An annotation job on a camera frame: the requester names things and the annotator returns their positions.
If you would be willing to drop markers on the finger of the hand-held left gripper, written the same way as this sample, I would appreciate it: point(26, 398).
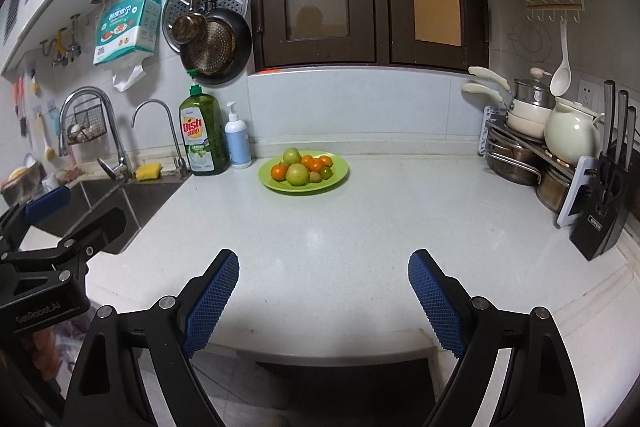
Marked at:
point(47, 203)
point(100, 227)

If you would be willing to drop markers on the white ladle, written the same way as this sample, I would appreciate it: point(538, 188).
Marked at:
point(560, 82)

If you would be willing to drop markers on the large green fruit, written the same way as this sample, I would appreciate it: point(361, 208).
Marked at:
point(291, 155)
point(297, 174)

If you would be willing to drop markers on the yellow sponge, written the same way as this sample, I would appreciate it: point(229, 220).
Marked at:
point(148, 171)

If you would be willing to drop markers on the thin chrome faucet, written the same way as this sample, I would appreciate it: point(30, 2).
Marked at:
point(181, 164)

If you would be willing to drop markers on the green dish soap bottle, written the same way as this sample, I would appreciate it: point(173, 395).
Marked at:
point(200, 157)

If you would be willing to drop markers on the steel pot with lid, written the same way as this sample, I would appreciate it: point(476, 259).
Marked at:
point(530, 93)

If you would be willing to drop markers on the white cup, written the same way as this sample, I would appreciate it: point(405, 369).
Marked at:
point(51, 183)

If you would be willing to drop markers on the white plastic bag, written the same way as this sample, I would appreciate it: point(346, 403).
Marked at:
point(127, 77)

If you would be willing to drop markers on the black frying pan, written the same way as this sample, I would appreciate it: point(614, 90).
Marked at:
point(237, 62)

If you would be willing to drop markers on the blue lotion pump bottle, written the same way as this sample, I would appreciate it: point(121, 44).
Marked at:
point(238, 147)

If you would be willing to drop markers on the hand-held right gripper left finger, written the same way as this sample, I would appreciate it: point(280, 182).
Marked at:
point(212, 302)

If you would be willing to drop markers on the tall chrome faucet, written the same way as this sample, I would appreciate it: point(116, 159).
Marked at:
point(120, 147)

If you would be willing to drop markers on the small copper pot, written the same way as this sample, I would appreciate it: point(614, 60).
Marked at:
point(189, 27)

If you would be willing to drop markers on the small green fruit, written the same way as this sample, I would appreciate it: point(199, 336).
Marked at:
point(326, 173)

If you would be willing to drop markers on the metal pot rack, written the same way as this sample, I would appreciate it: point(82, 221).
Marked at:
point(575, 197)

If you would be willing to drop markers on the small brown fruit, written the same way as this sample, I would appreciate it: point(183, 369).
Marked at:
point(314, 177)

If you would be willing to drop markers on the paper towel pack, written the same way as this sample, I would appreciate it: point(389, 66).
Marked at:
point(125, 27)

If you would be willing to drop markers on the cream teapot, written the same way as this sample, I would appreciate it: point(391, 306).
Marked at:
point(570, 134)

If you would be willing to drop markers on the white wall outlet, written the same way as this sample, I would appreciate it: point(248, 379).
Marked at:
point(590, 94)

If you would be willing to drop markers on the steel sink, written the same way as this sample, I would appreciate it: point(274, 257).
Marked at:
point(115, 207)

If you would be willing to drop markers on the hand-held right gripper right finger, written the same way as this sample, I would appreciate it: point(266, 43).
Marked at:
point(437, 302)

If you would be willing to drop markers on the green plate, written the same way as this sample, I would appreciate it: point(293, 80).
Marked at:
point(335, 179)

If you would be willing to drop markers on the yellow dish brush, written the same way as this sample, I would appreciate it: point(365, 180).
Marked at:
point(48, 151)

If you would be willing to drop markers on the hanging metal kitchen tool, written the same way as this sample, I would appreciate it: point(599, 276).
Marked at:
point(60, 49)

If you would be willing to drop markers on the gold perforated strainer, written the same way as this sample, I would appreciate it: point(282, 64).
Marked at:
point(210, 49)

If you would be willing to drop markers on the black knife block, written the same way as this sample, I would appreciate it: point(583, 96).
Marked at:
point(600, 217)

